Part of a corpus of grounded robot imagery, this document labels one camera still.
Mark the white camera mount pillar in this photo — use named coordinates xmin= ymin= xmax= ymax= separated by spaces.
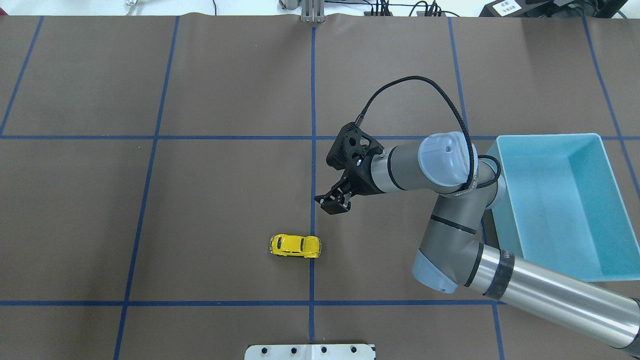
xmin=244 ymin=343 xmax=377 ymax=360

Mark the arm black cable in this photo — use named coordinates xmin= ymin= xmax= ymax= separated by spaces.
xmin=354 ymin=75 xmax=502 ymax=192

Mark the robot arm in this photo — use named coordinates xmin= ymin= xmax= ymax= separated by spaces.
xmin=314 ymin=122 xmax=639 ymax=358

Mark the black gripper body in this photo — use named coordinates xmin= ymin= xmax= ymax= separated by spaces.
xmin=345 ymin=159 xmax=381 ymax=196

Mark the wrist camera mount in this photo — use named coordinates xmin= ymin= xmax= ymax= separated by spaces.
xmin=326 ymin=121 xmax=385 ymax=173

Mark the aluminium frame post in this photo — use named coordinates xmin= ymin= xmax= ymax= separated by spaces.
xmin=298 ymin=0 xmax=326 ymax=23

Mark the light blue plastic bin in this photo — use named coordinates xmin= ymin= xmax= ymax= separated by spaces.
xmin=488 ymin=133 xmax=640 ymax=282

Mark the yellow beetle toy car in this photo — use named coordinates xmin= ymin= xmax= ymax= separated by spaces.
xmin=269 ymin=234 xmax=322 ymax=259

